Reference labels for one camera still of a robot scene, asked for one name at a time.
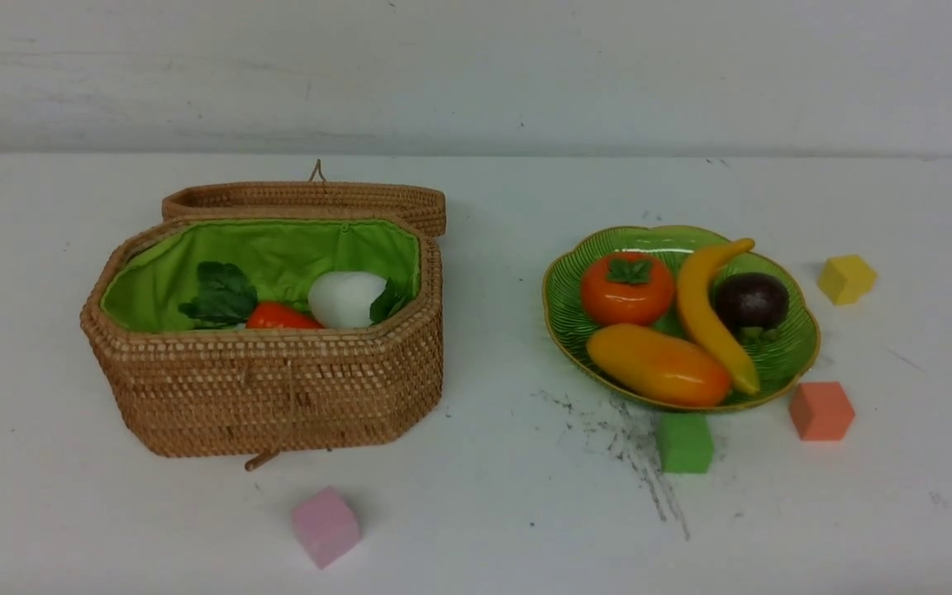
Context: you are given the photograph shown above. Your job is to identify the yellow banana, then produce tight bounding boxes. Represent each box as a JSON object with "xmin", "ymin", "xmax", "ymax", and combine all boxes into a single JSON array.
[{"xmin": 676, "ymin": 238, "xmax": 762, "ymax": 396}]

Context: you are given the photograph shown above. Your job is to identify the green foam cube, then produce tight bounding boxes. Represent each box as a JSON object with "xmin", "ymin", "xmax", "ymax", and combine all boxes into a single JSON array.
[{"xmin": 656, "ymin": 412, "xmax": 715, "ymax": 474}]

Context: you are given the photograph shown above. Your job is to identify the woven wicker basket green lining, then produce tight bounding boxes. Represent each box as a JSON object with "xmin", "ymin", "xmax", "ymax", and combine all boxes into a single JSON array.
[{"xmin": 80, "ymin": 169, "xmax": 447, "ymax": 469}]

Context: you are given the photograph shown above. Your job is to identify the orange carrot green leaves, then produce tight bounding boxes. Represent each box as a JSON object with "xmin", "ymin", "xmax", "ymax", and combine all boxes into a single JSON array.
[{"xmin": 177, "ymin": 261, "xmax": 322, "ymax": 329}]

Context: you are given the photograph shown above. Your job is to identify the white radish green leaves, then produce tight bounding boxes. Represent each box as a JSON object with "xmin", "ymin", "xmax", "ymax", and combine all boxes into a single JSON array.
[{"xmin": 307, "ymin": 271, "xmax": 409, "ymax": 329}]

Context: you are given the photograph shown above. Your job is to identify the orange persimmon green leaf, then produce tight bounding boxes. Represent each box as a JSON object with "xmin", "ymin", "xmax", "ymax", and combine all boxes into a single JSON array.
[{"xmin": 579, "ymin": 251, "xmax": 676, "ymax": 326}]

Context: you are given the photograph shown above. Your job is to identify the orange foam cube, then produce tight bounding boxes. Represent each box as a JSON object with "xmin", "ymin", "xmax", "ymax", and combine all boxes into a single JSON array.
[{"xmin": 788, "ymin": 382, "xmax": 856, "ymax": 443}]

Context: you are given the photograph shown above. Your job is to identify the yellow foam cube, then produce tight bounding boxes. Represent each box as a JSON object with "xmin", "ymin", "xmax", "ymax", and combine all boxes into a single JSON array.
[{"xmin": 816, "ymin": 254, "xmax": 878, "ymax": 306}]

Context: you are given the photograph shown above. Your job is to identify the yellow orange mango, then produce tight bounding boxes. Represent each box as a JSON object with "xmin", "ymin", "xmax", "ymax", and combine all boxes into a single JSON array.
[{"xmin": 586, "ymin": 324, "xmax": 732, "ymax": 409}]

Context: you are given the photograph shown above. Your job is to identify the pink foam cube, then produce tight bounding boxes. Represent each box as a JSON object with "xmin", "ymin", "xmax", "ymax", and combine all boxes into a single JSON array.
[{"xmin": 291, "ymin": 486, "xmax": 362, "ymax": 569}]

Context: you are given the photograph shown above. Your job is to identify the dark purple mangosteen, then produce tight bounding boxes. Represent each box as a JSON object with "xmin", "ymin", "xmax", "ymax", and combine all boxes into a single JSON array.
[{"xmin": 712, "ymin": 272, "xmax": 790, "ymax": 344}]

